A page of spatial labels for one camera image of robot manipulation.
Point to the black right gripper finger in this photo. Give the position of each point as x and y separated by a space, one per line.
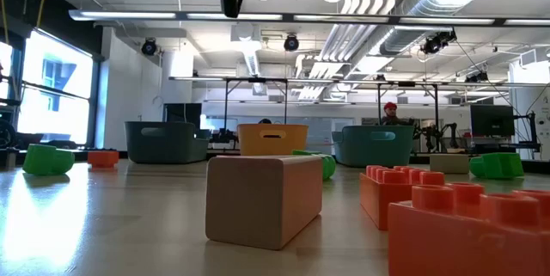
232 1

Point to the green toy brick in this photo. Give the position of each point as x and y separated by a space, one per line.
498 165
47 160
328 166

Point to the orange toy brick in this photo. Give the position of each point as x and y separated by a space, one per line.
103 159
378 198
451 241

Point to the pale wooden block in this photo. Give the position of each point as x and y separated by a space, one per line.
449 164
258 203

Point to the overhead light bar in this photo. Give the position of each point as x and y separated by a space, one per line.
301 17

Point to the black round ceiling device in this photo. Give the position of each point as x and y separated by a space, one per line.
149 47
291 43

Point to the person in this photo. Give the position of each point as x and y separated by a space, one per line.
391 117
264 121

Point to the yellow plastic bin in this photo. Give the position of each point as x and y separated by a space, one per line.
249 147

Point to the grey-blue plastic bin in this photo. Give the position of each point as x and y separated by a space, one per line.
163 147

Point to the large bright window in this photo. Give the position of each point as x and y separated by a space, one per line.
56 108

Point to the teal plastic bin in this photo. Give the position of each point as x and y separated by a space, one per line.
369 153

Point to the dark equipment by window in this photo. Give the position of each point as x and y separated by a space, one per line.
6 134

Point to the background robot arms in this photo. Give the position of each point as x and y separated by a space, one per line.
429 134

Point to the black computer monitor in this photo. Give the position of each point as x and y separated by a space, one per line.
492 120

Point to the black background station frame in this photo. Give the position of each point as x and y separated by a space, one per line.
406 84
258 80

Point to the silver ventilation duct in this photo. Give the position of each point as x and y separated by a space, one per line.
429 5

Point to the black table rig frame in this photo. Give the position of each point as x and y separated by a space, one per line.
537 166

